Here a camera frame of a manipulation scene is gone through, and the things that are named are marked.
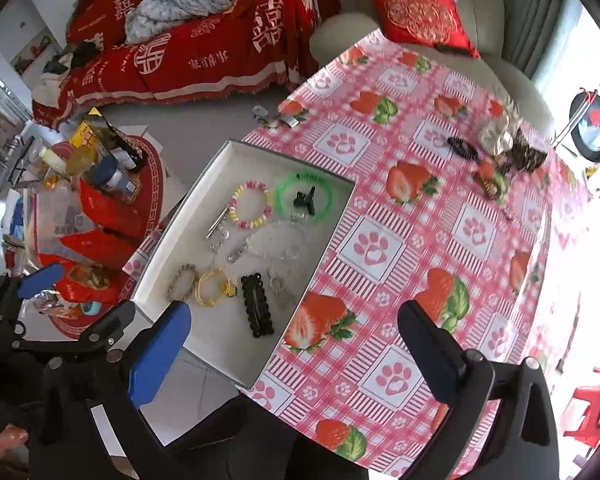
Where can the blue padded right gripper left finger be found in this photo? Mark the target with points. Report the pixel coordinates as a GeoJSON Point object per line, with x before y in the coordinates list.
{"type": "Point", "coordinates": [129, 378]}

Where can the white dotted scrunchie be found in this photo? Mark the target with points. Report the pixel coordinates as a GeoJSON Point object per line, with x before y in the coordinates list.
{"type": "Point", "coordinates": [498, 134]}

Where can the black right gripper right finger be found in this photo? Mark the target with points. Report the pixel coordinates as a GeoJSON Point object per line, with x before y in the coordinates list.
{"type": "Point", "coordinates": [522, 442]}

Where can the grey crumpled blanket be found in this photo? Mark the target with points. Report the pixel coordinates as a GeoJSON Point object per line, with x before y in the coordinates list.
{"type": "Point", "coordinates": [150, 18]}

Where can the small black claw clip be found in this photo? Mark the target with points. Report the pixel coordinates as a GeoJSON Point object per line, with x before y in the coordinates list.
{"type": "Point", "coordinates": [306, 201]}

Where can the black rectangular hair clip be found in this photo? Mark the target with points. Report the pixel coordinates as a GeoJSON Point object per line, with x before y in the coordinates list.
{"type": "Point", "coordinates": [256, 305]}

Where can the red bed cover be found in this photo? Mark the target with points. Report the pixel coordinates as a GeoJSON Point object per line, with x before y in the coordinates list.
{"type": "Point", "coordinates": [244, 49]}

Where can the white tray box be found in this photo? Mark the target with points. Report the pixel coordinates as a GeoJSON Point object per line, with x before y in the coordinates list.
{"type": "Point", "coordinates": [266, 231]}

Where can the leopard print scrunchie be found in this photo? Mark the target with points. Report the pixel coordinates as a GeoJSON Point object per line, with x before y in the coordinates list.
{"type": "Point", "coordinates": [523, 156]}

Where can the silver metal clip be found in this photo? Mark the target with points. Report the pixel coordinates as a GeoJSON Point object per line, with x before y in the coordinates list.
{"type": "Point", "coordinates": [216, 223]}

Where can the left tablecloth clamp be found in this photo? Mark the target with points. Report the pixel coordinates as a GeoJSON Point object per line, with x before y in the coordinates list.
{"type": "Point", "coordinates": [273, 121]}

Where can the silver keychain charm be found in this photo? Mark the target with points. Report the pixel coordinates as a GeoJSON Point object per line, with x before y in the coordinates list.
{"type": "Point", "coordinates": [218, 237]}

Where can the red embroidered cushion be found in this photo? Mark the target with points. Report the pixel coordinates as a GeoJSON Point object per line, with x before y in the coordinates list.
{"type": "Point", "coordinates": [429, 23]}

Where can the red mop handle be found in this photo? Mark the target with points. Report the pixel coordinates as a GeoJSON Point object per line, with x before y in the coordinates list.
{"type": "Point", "coordinates": [579, 106]}

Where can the beige armchair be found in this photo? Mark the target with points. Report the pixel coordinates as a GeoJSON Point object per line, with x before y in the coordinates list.
{"type": "Point", "coordinates": [484, 20]}

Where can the beige rabbit hair clip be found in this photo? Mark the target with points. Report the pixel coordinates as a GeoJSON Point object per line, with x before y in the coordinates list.
{"type": "Point", "coordinates": [284, 298]}

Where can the pink strawberry tablecloth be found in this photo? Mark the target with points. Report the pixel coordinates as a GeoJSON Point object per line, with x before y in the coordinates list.
{"type": "Point", "coordinates": [419, 225]}

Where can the left hand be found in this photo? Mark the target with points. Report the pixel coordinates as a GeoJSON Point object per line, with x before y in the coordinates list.
{"type": "Point", "coordinates": [12, 437]}

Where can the red plastic stool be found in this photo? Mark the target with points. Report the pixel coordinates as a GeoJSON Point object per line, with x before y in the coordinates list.
{"type": "Point", "coordinates": [588, 431]}

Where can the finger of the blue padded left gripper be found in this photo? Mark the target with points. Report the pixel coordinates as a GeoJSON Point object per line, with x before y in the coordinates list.
{"type": "Point", "coordinates": [40, 280]}

